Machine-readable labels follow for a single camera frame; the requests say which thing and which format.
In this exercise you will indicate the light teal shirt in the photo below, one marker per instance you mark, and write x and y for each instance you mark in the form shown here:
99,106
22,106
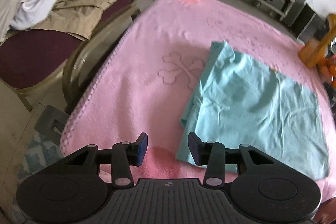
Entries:
257,108

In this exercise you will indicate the grey slotted block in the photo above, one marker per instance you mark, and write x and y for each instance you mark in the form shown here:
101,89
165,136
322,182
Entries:
46,121

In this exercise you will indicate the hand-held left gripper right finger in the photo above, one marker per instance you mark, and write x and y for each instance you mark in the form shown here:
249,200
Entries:
195,148

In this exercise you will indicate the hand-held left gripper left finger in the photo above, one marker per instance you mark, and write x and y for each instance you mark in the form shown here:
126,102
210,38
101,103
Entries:
142,148

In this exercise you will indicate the maroon chair with gold frame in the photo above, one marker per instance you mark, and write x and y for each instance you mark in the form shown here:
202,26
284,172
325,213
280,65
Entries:
31,56

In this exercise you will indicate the black desk with drawers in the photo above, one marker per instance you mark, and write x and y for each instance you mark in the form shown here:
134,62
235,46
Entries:
312,22

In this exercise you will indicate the blue patterned floor mat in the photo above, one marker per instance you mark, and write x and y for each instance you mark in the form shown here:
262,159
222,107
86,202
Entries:
42,155

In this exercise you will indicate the pink printed blanket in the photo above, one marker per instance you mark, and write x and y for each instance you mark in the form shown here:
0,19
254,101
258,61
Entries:
147,56

